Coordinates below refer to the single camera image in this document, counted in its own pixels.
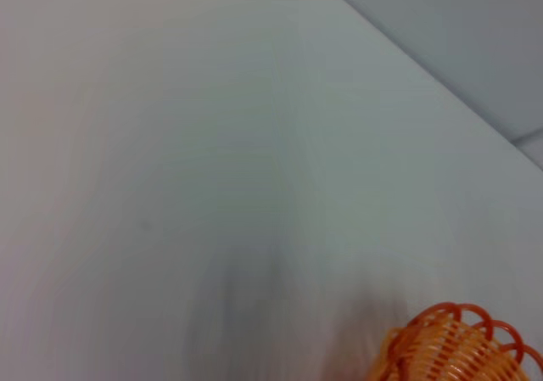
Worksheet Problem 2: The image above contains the orange plastic wire basket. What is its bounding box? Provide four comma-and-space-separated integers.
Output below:
364, 302, 543, 381

